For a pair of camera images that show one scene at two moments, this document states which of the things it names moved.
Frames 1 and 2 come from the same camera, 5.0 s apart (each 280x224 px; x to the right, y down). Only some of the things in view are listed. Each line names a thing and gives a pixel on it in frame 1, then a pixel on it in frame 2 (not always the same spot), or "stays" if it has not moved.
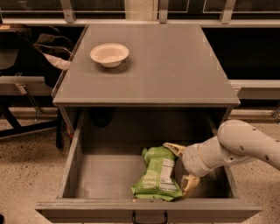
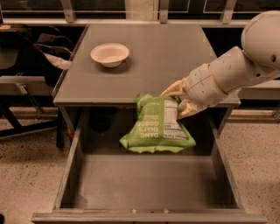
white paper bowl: x=109 y=54 stays
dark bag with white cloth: x=55 y=53 stays
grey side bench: x=26 y=91 stays
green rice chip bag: x=156 y=178 -> x=158 y=127
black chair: x=17 y=52 stays
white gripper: x=191 y=160 -> x=201 y=84
